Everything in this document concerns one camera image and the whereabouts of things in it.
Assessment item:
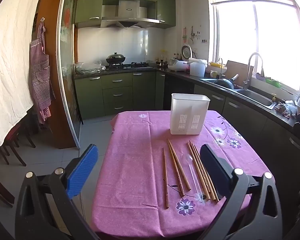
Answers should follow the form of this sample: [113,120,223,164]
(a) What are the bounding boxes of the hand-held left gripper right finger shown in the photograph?
[199,144,283,240]

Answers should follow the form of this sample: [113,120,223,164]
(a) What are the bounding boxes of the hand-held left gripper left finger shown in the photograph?
[15,144,99,240]

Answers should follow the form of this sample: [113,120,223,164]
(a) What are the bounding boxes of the wooden chopstick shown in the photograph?
[168,139,192,191]
[189,141,215,201]
[167,141,185,197]
[187,142,209,201]
[188,141,212,201]
[163,147,170,208]
[191,144,217,202]
[192,144,220,202]

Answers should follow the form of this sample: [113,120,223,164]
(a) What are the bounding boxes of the clear plastic spoon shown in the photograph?
[185,154,204,203]

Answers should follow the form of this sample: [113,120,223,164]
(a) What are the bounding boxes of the white plastic utensil holder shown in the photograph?
[170,93,211,135]

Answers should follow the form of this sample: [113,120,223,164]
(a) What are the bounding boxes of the crumpled patterned rag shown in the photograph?
[275,101,297,118]

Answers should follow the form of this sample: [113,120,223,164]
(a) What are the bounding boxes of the purple floral tablecloth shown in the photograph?
[91,110,272,239]

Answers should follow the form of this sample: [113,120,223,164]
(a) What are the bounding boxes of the dark sink base cabinet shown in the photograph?
[164,75,300,180]

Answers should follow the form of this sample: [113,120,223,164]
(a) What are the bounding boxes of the steel double sink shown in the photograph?
[200,77,280,110]

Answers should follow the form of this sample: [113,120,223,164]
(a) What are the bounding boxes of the green plastic container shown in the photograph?
[265,77,282,88]

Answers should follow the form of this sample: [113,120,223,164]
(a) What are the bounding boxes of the dark wooden chair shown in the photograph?
[0,120,37,167]

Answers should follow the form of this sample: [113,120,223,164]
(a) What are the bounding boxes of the green stove base cabinet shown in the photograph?
[74,71,165,120]

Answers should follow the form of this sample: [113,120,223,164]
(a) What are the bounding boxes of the tall steel faucet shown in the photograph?
[243,52,265,90]

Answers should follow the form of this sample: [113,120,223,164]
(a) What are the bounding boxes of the wooden cutting board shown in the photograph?
[225,60,254,87]

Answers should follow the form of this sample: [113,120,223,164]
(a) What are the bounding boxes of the checkered apron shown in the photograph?
[29,21,56,125]

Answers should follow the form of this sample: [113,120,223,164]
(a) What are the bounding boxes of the black granite countertop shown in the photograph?
[74,65,300,140]

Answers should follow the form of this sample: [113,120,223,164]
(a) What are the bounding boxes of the kitchen window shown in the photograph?
[210,0,300,93]

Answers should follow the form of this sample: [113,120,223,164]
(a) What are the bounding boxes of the white plastic bucket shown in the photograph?
[188,57,208,77]

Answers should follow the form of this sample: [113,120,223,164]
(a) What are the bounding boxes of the clear plastic bag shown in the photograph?
[74,60,106,74]

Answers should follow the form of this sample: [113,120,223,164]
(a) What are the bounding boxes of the thin steel tap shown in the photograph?
[217,58,227,79]

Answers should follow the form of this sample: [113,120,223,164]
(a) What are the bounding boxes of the white rice cooker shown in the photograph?
[167,45,192,72]

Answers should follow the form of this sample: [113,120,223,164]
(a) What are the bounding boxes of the black lidded wok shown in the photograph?
[105,52,126,65]

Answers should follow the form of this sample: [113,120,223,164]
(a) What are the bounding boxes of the frosted glass sliding door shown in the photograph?
[55,0,82,150]

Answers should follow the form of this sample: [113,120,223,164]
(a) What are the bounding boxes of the black gas stove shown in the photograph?
[106,62,154,70]

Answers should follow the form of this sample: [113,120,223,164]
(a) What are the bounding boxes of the cluster of condiment bottles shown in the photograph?
[154,51,180,68]

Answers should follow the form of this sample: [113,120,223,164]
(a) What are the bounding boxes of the white hanging sheet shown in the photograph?
[0,0,47,147]

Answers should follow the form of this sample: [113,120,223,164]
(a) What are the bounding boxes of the steel range hood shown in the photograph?
[100,0,160,29]

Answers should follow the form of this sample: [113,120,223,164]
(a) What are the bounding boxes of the black wok with handle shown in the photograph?
[213,74,240,90]

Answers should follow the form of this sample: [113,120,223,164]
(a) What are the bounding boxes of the row of small wall hooks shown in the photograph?
[195,31,208,44]

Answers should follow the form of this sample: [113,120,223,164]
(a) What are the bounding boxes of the green wall cabinets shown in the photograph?
[74,0,177,29]

